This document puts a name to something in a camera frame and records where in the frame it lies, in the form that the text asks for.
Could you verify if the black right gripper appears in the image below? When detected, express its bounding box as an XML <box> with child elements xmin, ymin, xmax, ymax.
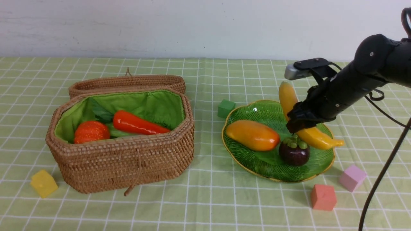
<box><xmin>286</xmin><ymin>84</ymin><xmax>337</xmax><ymax>133</ymax></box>

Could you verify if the yellow toy banana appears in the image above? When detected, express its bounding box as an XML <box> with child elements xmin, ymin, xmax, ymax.
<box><xmin>279</xmin><ymin>82</ymin><xmax>345</xmax><ymax>150</ymax></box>

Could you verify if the purple toy mangosteen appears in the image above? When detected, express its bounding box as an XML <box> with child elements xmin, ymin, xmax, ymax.
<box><xmin>278</xmin><ymin>134</ymin><xmax>310</xmax><ymax>166</ymax></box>

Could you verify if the orange yellow toy mango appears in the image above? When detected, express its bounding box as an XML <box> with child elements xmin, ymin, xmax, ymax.
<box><xmin>225</xmin><ymin>120</ymin><xmax>281</xmax><ymax>151</ymax></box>

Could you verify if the orange toy carrot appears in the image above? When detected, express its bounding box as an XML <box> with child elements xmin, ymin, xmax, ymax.
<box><xmin>86</xmin><ymin>98</ymin><xmax>171</xmax><ymax>136</ymax></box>

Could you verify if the orange toy pumpkin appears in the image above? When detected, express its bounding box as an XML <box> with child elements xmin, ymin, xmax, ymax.
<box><xmin>74</xmin><ymin>120</ymin><xmax>110</xmax><ymax>144</ymax></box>

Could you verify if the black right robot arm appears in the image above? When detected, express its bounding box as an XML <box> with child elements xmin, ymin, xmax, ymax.
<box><xmin>284</xmin><ymin>34</ymin><xmax>411</xmax><ymax>133</ymax></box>

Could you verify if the pink cube block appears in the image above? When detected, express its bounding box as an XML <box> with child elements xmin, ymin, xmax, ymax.
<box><xmin>339</xmin><ymin>164</ymin><xmax>367</xmax><ymax>193</ymax></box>

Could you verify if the green glass leaf plate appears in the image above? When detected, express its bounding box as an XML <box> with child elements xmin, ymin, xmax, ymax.
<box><xmin>221</xmin><ymin>100</ymin><xmax>335</xmax><ymax>183</ymax></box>

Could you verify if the salmon red cube block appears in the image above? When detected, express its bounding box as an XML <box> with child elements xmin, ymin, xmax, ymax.
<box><xmin>311</xmin><ymin>184</ymin><xmax>337</xmax><ymax>211</ymax></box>

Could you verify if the green cube block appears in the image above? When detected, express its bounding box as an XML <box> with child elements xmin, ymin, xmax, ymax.
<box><xmin>217</xmin><ymin>99</ymin><xmax>236</xmax><ymax>119</ymax></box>

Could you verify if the green checkered tablecloth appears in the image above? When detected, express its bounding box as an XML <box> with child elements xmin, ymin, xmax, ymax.
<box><xmin>0</xmin><ymin>57</ymin><xmax>402</xmax><ymax>231</ymax></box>

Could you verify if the wicker basket lid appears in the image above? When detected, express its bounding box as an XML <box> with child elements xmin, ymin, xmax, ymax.
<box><xmin>68</xmin><ymin>68</ymin><xmax>186</xmax><ymax>98</ymax></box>

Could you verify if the woven wicker basket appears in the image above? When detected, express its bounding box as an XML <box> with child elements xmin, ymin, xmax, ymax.
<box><xmin>46</xmin><ymin>86</ymin><xmax>194</xmax><ymax>195</ymax></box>

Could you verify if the yellow cube block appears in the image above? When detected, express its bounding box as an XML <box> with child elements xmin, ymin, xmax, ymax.
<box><xmin>30</xmin><ymin>169</ymin><xmax>58</xmax><ymax>198</ymax></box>

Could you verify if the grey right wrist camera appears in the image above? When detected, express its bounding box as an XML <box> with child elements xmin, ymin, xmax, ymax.
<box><xmin>284</xmin><ymin>64</ymin><xmax>312</xmax><ymax>81</ymax></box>

